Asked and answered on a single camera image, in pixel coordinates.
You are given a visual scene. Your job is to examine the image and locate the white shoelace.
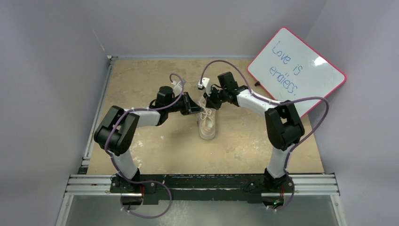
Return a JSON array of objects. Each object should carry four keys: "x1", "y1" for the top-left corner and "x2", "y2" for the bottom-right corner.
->
[{"x1": 199, "y1": 107, "x2": 216, "y2": 129}]

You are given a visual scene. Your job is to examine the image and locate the aluminium frame rail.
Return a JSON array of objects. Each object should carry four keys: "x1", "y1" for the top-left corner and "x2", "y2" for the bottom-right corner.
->
[{"x1": 56, "y1": 56, "x2": 347, "y2": 226}]

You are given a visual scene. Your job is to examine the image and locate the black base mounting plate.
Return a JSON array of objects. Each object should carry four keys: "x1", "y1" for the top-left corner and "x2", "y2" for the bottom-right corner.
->
[{"x1": 110, "y1": 173, "x2": 294, "y2": 207}]

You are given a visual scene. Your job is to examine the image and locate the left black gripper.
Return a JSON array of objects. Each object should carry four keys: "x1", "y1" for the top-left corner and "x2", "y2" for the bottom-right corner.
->
[{"x1": 166, "y1": 92, "x2": 203, "y2": 116}]

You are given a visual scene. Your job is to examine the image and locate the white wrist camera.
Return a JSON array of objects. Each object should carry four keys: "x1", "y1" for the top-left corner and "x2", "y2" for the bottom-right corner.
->
[
  {"x1": 171, "y1": 80, "x2": 186, "y2": 96},
  {"x1": 197, "y1": 77, "x2": 213, "y2": 93}
]

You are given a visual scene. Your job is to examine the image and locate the beige sneaker shoe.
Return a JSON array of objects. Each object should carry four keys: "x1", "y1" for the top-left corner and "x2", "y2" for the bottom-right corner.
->
[{"x1": 197, "y1": 97, "x2": 216, "y2": 140}]

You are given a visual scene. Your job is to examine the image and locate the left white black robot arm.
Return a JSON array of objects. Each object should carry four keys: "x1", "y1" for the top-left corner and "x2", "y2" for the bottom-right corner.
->
[{"x1": 94, "y1": 86, "x2": 203, "y2": 193}]

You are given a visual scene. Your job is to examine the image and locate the pink framed whiteboard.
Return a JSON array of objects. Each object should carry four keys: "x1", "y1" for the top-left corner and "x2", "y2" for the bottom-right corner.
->
[{"x1": 247, "y1": 27, "x2": 346, "y2": 102}]

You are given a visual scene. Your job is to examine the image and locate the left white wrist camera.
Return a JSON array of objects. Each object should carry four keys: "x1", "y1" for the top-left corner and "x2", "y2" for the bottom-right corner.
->
[{"x1": 171, "y1": 80, "x2": 186, "y2": 96}]

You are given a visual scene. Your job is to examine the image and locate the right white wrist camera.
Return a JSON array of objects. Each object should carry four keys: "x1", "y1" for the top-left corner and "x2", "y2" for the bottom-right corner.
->
[{"x1": 197, "y1": 77, "x2": 213, "y2": 93}]

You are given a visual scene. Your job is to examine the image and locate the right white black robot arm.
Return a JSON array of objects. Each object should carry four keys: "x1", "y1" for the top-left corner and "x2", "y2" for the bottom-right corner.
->
[{"x1": 198, "y1": 72, "x2": 305, "y2": 192}]

